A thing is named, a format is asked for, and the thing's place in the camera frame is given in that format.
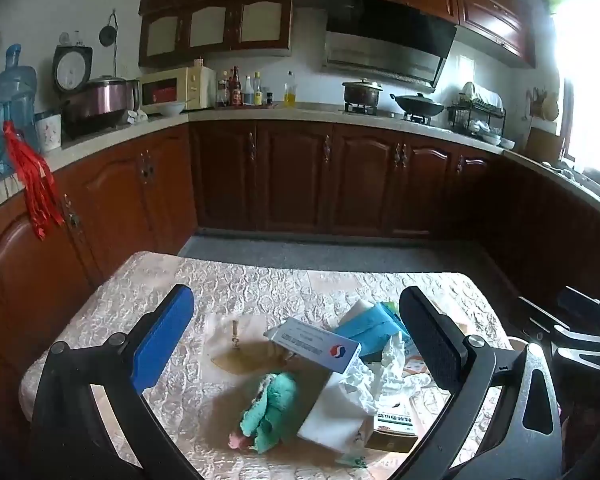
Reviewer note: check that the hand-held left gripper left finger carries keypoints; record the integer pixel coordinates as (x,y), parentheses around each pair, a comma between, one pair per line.
(165,335)

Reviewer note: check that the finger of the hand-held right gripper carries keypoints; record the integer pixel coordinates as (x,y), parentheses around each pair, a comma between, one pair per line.
(542,312)
(580,302)

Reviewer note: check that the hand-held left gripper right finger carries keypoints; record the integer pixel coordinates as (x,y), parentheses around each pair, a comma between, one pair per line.
(430,340)

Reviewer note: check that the white plastic wrapper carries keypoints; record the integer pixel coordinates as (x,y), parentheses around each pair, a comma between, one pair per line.
(380,375)

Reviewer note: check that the teal tissue packet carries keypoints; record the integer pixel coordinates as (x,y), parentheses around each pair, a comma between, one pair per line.
(370,327)

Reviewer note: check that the yellow green printed carton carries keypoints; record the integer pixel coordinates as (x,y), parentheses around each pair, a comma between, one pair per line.
(395,420)

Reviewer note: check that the white and blue box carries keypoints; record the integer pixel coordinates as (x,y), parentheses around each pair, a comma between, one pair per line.
(310,342)

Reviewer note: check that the white foam block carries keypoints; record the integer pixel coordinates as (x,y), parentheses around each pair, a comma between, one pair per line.
(330,410)

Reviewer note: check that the green cloth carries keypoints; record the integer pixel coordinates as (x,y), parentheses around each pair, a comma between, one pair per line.
(275,400)

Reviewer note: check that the wooden cutting board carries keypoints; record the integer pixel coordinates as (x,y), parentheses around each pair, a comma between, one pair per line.
(544,146)

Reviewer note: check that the small white bowl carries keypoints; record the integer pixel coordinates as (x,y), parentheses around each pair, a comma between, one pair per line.
(507,144)

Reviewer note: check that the pale green bowl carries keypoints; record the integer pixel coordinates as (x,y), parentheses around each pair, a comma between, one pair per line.
(491,138)

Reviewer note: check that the round beige ladle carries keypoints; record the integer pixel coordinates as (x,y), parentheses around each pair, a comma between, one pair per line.
(551,109)

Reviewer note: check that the red tassel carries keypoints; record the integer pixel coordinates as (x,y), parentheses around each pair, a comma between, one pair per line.
(35,180)

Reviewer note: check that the wooden lower cabinets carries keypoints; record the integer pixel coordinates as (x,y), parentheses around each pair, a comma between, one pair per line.
(290,175)

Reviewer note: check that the chopstick holder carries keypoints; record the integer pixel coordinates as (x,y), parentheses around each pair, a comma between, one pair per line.
(536,102)

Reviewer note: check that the black dish rack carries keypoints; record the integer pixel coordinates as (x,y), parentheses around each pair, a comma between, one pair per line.
(475,110)

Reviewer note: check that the white rag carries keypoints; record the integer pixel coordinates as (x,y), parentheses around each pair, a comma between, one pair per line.
(137,116)

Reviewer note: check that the gas stove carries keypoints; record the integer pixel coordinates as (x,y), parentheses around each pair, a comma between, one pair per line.
(380,111)

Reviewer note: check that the white floral cup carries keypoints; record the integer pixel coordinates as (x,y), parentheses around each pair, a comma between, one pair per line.
(47,132)

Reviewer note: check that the black wok with lid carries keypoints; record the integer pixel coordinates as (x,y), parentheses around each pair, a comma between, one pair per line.
(419,104)

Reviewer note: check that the rice cooker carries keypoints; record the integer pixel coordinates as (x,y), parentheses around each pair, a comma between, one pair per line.
(100,102)

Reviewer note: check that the window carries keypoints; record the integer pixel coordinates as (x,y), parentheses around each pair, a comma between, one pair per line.
(590,60)

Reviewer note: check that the cream microwave oven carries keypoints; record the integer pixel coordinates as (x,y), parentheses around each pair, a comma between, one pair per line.
(190,87)

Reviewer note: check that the clear seasoning bottle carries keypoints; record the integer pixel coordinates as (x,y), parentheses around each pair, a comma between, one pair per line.
(224,90)

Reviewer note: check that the white capped dark bottle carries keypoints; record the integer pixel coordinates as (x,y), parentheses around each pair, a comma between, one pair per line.
(248,92)

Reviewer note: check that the dark red sauce bottle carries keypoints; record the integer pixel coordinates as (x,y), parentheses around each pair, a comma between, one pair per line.
(236,87)

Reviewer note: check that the yellow seasoning bottle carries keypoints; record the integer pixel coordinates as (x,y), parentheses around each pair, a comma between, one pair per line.
(257,91)

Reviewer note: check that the cooking oil bottle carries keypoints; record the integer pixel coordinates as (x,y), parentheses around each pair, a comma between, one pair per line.
(290,92)

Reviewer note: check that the round dial kitchen scale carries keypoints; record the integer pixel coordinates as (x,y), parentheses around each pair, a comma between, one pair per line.
(72,67)

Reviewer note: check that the blue water jug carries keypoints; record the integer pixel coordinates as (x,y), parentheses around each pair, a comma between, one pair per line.
(10,95)

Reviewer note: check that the range hood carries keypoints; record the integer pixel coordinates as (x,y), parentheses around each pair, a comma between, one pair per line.
(390,45)

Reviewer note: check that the beige panel upper cabinet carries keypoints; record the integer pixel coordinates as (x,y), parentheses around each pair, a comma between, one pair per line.
(215,27)

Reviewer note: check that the black round wall hanging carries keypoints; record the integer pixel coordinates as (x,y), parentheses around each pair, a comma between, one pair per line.
(107,35)

